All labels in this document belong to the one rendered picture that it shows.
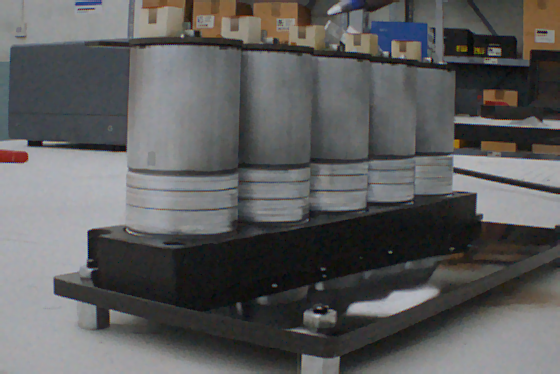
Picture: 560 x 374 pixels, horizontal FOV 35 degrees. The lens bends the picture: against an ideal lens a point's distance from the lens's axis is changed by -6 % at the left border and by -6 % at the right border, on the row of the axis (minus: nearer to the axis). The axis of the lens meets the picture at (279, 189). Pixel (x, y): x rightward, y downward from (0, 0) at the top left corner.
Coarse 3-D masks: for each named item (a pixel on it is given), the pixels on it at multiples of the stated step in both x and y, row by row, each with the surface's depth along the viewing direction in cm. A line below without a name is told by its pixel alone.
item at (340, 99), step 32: (320, 64) 23; (352, 64) 23; (320, 96) 23; (352, 96) 23; (320, 128) 23; (352, 128) 23; (320, 160) 23; (352, 160) 24; (320, 192) 23; (352, 192) 24
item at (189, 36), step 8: (184, 32) 19; (192, 32) 19; (200, 32) 19; (136, 40) 19; (144, 40) 19; (152, 40) 19; (160, 40) 18; (168, 40) 18; (176, 40) 18; (184, 40) 18; (192, 40) 18; (200, 40) 18; (208, 40) 19; (216, 40) 19; (224, 40) 19; (232, 40) 19; (240, 40) 19
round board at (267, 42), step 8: (264, 40) 21; (272, 40) 21; (256, 48) 21; (264, 48) 21; (272, 48) 21; (280, 48) 21; (288, 48) 21; (296, 48) 21; (304, 48) 21; (312, 48) 22
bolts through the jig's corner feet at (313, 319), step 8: (88, 264) 19; (96, 264) 19; (80, 272) 19; (88, 272) 19; (96, 272) 19; (312, 312) 16; (320, 312) 16; (328, 312) 16; (336, 312) 16; (304, 320) 16; (312, 320) 16; (320, 320) 16; (328, 320) 16; (336, 320) 16
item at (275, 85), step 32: (256, 64) 21; (288, 64) 21; (256, 96) 21; (288, 96) 21; (256, 128) 21; (288, 128) 21; (256, 160) 21; (288, 160) 21; (256, 192) 21; (288, 192) 21; (256, 224) 21; (288, 224) 21
